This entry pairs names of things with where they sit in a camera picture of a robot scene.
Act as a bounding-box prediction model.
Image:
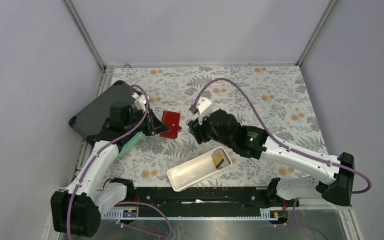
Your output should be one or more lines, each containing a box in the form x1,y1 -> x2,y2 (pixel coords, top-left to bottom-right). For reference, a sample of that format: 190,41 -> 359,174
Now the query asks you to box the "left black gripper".
124,108 -> 171,136

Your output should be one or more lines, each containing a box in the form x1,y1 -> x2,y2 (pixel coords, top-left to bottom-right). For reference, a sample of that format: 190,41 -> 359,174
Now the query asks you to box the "red card holder wallet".
159,110 -> 182,139

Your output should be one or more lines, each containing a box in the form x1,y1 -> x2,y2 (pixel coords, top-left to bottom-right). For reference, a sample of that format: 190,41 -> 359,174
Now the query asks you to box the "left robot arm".
50,101 -> 171,238

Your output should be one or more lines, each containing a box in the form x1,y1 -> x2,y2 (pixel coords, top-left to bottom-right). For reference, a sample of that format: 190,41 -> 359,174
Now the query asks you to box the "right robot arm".
187,109 -> 355,207

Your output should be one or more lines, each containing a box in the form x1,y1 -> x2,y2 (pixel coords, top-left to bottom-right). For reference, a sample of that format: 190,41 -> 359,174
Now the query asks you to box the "gold credit card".
211,151 -> 231,170

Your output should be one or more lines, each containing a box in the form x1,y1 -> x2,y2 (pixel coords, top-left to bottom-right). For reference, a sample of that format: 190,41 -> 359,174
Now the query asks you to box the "mint green tube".
114,132 -> 145,162

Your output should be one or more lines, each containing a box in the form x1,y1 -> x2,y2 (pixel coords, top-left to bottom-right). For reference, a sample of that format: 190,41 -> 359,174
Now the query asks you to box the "white plastic tray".
166,146 -> 233,192

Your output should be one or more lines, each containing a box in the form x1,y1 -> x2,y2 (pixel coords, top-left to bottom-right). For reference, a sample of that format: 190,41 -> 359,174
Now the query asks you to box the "black hard case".
68,80 -> 142,146

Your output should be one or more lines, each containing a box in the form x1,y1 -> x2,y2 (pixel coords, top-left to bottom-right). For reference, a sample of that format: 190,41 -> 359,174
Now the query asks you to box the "floral table mat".
101,66 -> 328,187

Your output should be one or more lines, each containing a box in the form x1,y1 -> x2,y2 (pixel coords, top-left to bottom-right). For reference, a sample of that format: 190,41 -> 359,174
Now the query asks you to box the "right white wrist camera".
189,97 -> 213,125

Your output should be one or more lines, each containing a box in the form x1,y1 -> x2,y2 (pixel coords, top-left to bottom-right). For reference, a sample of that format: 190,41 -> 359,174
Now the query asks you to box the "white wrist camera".
131,92 -> 148,113
189,97 -> 213,125

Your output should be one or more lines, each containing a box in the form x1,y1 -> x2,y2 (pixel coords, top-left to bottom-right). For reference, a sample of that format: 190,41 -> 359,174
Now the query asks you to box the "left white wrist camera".
131,92 -> 148,113

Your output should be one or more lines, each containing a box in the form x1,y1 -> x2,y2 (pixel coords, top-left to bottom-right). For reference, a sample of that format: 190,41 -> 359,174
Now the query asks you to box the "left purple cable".
66,84 -> 174,240

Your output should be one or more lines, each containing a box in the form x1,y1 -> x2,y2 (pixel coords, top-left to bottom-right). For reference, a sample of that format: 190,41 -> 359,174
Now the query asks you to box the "purple cable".
193,78 -> 372,240
66,84 -> 174,240

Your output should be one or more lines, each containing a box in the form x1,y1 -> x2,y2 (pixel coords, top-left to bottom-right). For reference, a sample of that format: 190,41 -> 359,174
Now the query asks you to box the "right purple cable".
193,78 -> 372,240

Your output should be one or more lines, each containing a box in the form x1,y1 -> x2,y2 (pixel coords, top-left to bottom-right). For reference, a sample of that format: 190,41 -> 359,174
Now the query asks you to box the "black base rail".
95,186 -> 349,222

